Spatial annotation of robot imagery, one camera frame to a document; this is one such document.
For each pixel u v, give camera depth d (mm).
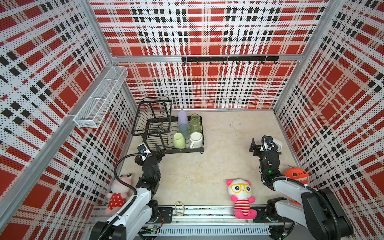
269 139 705
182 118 998
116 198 738
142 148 682
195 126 938
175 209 761
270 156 651
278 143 908
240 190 747
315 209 921
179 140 902
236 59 886
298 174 783
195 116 1041
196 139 909
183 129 973
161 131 783
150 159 644
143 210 598
